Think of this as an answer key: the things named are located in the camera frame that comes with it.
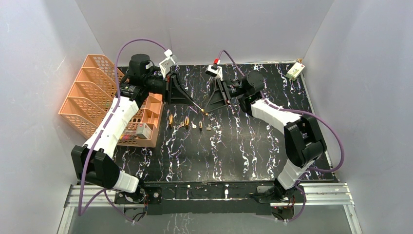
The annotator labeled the orange plastic desk organizer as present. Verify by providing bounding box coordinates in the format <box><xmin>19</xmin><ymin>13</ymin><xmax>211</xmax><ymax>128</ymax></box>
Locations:
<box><xmin>59</xmin><ymin>55</ymin><xmax>163</xmax><ymax>148</ymax></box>

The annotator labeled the coloured marker set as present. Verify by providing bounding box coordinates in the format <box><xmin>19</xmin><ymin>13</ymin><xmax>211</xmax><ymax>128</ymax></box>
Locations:
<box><xmin>119</xmin><ymin>132</ymin><xmax>137</xmax><ymax>141</ymax></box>

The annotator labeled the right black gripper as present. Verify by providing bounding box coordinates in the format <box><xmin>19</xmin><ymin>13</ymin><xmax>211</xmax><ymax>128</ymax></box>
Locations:
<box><xmin>201</xmin><ymin>78</ymin><xmax>248</xmax><ymax>115</ymax></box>

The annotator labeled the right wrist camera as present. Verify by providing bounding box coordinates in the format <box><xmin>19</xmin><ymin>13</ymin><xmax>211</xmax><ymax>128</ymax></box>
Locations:
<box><xmin>206</xmin><ymin>58</ymin><xmax>223</xmax><ymax>80</ymax></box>

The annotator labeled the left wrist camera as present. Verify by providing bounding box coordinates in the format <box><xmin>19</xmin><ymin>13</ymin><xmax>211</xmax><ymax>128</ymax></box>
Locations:
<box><xmin>159</xmin><ymin>49</ymin><xmax>177</xmax><ymax>79</ymax></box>

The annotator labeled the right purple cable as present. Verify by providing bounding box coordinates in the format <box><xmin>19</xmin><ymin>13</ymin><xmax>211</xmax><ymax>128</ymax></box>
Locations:
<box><xmin>218</xmin><ymin>49</ymin><xmax>345</xmax><ymax>223</ymax></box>

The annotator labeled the small white green box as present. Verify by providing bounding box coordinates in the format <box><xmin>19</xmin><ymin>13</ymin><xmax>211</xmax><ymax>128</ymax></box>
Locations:
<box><xmin>285</xmin><ymin>62</ymin><xmax>305</xmax><ymax>81</ymax></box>

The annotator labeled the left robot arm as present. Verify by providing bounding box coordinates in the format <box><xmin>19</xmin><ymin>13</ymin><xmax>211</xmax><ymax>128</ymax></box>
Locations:
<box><xmin>71</xmin><ymin>50</ymin><xmax>194</xmax><ymax>203</ymax></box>

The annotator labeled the large brass padlock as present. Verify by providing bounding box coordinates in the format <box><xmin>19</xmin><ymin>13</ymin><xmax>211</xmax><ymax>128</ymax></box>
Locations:
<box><xmin>167</xmin><ymin>110</ymin><xmax>174</xmax><ymax>129</ymax></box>

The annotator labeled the white staple box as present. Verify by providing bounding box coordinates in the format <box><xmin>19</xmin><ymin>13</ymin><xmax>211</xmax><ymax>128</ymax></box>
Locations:
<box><xmin>136</xmin><ymin>123</ymin><xmax>152</xmax><ymax>139</ymax></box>

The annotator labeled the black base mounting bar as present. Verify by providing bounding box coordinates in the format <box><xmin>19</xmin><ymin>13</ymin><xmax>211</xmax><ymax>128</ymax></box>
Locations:
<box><xmin>114</xmin><ymin>181</ymin><xmax>303</xmax><ymax>218</ymax></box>

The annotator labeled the purple cable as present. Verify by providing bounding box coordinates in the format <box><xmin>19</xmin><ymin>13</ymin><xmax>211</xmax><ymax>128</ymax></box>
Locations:
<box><xmin>218</xmin><ymin>49</ymin><xmax>345</xmax><ymax>223</ymax></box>
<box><xmin>78</xmin><ymin>39</ymin><xmax>169</xmax><ymax>223</ymax></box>

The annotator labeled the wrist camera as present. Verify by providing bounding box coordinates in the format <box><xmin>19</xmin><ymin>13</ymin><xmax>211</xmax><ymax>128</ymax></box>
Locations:
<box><xmin>206</xmin><ymin>58</ymin><xmax>223</xmax><ymax>80</ymax></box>
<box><xmin>159</xmin><ymin>49</ymin><xmax>177</xmax><ymax>79</ymax></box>

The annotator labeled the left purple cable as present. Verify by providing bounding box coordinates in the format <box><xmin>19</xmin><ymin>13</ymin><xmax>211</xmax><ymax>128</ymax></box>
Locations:
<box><xmin>78</xmin><ymin>39</ymin><xmax>169</xmax><ymax>223</ymax></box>

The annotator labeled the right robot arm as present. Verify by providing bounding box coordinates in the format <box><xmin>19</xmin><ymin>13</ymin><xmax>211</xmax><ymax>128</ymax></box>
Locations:
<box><xmin>204</xmin><ymin>68</ymin><xmax>327</xmax><ymax>202</ymax></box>

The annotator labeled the aluminium frame rail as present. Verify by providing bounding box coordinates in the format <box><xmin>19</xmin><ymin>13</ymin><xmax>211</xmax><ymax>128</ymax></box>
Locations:
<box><xmin>58</xmin><ymin>183</ymin><xmax>362</xmax><ymax>234</ymax></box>

